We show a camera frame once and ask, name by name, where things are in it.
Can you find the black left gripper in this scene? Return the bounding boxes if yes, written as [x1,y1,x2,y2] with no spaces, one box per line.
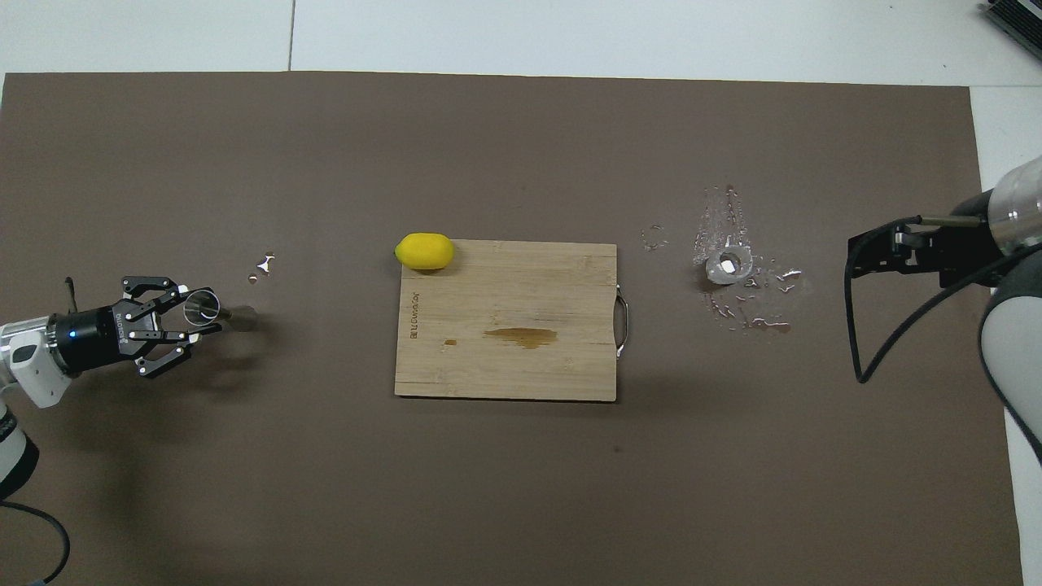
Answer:
[50,277,225,380]

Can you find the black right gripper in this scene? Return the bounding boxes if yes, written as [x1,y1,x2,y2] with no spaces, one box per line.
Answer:
[847,220,1002,290]

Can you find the steel jigger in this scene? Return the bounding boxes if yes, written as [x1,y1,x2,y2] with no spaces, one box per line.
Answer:
[183,289,260,331]

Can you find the clear plastic cup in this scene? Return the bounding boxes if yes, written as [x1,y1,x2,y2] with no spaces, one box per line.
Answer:
[705,244,751,286]

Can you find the yellow lemon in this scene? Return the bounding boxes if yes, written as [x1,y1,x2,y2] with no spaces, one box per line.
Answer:
[395,233,455,271]

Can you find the grey laptop corner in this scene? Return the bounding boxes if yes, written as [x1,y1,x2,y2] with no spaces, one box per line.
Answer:
[981,0,1042,59]

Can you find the wooden cutting board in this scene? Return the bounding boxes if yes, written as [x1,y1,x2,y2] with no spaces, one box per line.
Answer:
[394,240,629,402]

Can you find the brown table mat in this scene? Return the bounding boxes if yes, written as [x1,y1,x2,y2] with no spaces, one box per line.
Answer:
[0,72,1025,586]

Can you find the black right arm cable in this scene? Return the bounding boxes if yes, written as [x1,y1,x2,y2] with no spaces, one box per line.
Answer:
[845,213,1042,383]

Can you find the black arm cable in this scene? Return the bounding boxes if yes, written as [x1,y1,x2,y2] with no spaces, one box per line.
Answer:
[845,213,1042,383]
[0,277,78,586]

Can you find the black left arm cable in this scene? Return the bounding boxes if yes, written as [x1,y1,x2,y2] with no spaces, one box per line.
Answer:
[0,277,78,586]

